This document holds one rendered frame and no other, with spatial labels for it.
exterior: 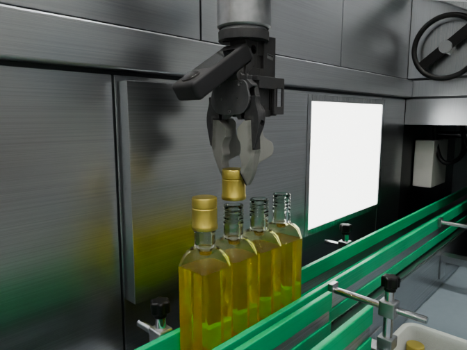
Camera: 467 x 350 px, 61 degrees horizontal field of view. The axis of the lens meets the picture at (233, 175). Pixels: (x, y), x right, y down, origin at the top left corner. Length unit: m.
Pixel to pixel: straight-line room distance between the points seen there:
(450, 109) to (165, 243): 1.12
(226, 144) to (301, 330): 0.32
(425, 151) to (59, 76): 1.36
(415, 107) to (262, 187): 0.86
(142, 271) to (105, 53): 0.33
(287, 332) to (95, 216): 0.34
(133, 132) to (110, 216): 0.13
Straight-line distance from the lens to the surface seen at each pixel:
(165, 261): 0.67
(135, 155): 0.60
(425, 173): 1.67
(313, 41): 1.01
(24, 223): 0.58
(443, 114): 1.52
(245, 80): 0.54
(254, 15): 0.56
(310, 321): 0.69
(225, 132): 0.56
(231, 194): 0.55
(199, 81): 0.49
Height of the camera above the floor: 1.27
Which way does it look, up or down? 8 degrees down
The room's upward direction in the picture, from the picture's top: straight up
